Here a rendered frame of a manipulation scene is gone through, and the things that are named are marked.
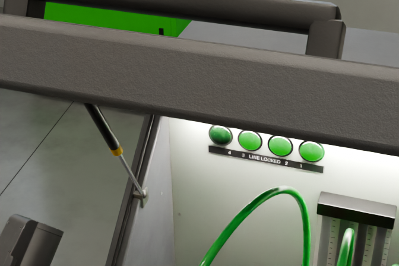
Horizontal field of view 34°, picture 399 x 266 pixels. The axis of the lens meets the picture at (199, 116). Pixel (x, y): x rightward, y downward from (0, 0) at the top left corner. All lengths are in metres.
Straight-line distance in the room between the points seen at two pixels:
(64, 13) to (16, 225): 3.11
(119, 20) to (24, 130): 0.87
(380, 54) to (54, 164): 2.57
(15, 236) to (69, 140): 3.02
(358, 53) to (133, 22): 2.46
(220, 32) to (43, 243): 0.74
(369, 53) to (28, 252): 0.81
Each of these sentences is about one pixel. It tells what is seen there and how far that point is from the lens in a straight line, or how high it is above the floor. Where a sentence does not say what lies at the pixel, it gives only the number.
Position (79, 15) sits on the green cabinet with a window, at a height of 0.61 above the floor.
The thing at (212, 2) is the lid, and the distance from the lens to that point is 0.33.
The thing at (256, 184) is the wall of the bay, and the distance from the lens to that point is 1.34.
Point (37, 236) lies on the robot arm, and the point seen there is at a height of 1.54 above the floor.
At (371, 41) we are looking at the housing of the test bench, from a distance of 1.42.
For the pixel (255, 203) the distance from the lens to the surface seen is 1.04.
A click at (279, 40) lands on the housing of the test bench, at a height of 1.50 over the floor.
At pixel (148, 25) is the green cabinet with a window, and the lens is 3.68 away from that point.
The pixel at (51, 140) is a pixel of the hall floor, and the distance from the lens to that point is 3.87.
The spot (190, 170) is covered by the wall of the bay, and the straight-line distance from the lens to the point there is 1.37.
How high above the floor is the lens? 2.09
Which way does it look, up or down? 32 degrees down
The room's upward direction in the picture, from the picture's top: 1 degrees counter-clockwise
